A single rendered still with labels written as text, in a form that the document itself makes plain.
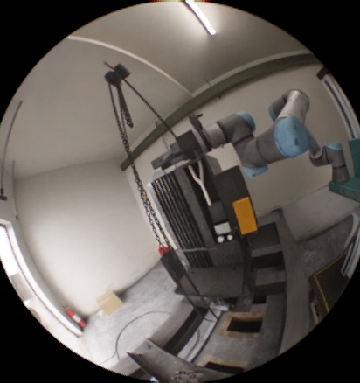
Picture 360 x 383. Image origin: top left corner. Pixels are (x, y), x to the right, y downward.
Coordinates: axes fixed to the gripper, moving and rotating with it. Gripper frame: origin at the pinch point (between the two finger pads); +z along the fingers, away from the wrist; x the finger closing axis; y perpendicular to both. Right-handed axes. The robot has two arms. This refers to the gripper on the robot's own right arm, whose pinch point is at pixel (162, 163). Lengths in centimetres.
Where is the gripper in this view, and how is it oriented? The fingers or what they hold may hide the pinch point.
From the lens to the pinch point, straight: 38.7
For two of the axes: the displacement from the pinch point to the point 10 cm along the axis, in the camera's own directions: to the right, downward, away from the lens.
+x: 2.9, -1.1, 9.5
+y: 4.2, 9.1, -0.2
